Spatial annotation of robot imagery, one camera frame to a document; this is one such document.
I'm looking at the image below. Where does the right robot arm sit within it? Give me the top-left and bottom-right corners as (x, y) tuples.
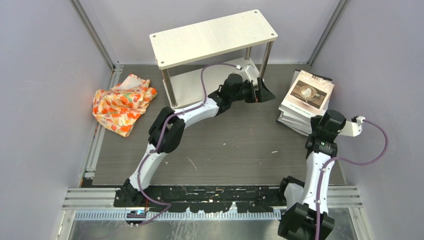
(277, 109), (346, 240)

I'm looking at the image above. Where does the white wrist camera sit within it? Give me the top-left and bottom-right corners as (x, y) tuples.
(234, 64), (260, 87)
(338, 116), (366, 137)

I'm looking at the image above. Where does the stack of remaining books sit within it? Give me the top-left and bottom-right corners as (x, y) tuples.
(277, 69), (333, 136)

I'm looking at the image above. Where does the afternoon tea book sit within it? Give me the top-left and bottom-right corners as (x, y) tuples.
(280, 70), (335, 118)

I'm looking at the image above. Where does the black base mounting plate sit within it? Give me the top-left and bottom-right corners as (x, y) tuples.
(113, 184), (287, 213)

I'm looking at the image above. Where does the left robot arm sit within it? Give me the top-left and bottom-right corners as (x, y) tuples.
(114, 73), (276, 207)

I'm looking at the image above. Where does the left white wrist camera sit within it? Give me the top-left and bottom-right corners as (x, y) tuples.
(234, 64), (260, 87)

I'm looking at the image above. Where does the aluminium rail frame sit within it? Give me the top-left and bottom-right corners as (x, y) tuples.
(64, 67), (365, 240)

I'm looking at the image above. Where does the white two-tier shelf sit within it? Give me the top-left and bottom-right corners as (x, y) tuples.
(149, 9), (278, 109)

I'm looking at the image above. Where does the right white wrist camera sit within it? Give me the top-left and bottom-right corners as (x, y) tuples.
(338, 116), (366, 137)

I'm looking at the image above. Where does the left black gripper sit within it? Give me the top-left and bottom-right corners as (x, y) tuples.
(230, 78), (276, 104)

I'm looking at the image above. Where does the orange floral cloth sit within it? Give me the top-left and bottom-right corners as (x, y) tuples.
(92, 73), (158, 138)

